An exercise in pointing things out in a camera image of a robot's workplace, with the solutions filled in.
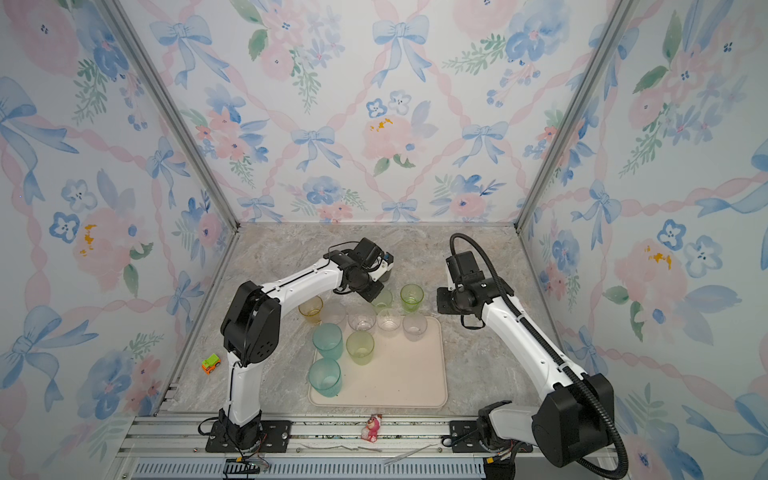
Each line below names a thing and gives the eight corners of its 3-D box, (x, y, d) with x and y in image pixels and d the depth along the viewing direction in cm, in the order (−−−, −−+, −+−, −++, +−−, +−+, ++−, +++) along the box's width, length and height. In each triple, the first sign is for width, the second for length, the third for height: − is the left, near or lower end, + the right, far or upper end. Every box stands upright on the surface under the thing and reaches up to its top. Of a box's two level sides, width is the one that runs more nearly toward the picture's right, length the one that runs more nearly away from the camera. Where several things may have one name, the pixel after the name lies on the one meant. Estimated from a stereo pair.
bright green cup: (400, 312, 97) (401, 302, 92) (400, 294, 101) (401, 283, 96) (423, 312, 97) (425, 302, 92) (421, 294, 101) (423, 283, 96)
